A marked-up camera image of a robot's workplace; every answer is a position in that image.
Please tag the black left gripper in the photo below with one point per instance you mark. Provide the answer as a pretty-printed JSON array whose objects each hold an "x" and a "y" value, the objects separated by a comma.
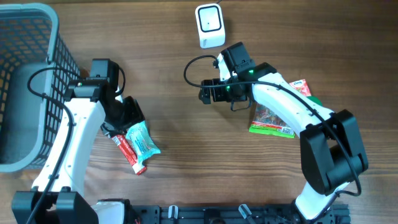
[{"x": 133, "y": 111}]

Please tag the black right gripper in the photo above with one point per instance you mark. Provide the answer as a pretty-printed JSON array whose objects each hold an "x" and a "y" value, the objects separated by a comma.
[{"x": 206, "y": 92}]

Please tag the red snack bar wrapper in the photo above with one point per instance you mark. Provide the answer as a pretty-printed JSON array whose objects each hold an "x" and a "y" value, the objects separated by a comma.
[{"x": 129, "y": 154}]

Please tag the mint green wipes pouch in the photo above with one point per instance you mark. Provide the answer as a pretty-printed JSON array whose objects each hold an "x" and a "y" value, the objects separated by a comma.
[{"x": 142, "y": 143}]

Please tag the green gummy candy bag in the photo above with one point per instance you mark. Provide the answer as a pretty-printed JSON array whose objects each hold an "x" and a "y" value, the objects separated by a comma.
[{"x": 265, "y": 121}]

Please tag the small red white packet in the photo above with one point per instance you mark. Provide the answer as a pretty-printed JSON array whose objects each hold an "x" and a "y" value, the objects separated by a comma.
[{"x": 301, "y": 86}]

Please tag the green lid spice jar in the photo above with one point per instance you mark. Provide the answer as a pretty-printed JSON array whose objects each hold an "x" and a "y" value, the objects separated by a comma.
[{"x": 315, "y": 100}]

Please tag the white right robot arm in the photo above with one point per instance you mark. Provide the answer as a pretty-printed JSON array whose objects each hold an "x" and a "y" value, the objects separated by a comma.
[{"x": 331, "y": 147}]

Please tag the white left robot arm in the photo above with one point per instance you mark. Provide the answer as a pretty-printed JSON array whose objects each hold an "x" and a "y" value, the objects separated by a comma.
[{"x": 57, "y": 193}]

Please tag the white barcode scanner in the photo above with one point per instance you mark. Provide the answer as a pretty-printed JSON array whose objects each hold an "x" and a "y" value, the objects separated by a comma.
[{"x": 210, "y": 25}]

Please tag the grey plastic mesh basket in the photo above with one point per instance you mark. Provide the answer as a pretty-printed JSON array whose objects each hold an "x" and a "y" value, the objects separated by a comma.
[{"x": 33, "y": 57}]

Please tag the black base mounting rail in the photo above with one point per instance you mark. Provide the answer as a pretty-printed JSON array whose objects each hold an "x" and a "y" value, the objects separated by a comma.
[{"x": 267, "y": 214}]

